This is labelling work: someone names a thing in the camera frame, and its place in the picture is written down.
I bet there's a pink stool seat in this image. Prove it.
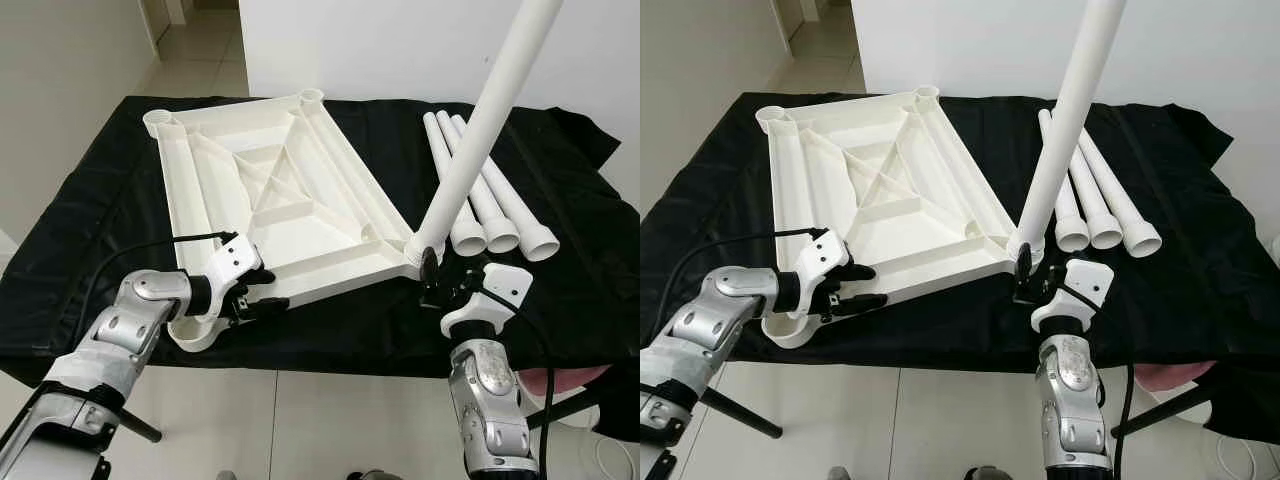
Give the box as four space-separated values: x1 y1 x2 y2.
520 365 613 396
1135 362 1219 393

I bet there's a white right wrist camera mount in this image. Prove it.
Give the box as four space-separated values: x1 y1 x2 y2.
1030 258 1114 334
440 263 536 339

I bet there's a white plastic table leg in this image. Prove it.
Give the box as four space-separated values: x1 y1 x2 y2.
1068 135 1124 251
1037 108 1091 253
423 111 488 258
436 110 521 254
450 114 562 263
405 0 567 263
1008 0 1130 259
1078 130 1164 259

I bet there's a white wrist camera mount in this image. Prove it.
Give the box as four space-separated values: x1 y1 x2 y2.
440 263 536 339
205 232 264 293
1030 258 1114 334
795 228 856 291

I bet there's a black table cloth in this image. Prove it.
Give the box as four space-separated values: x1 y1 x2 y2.
0 95 641 443
640 92 1280 443

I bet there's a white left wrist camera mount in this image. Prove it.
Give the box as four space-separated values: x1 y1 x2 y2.
205 232 264 293
795 228 856 291

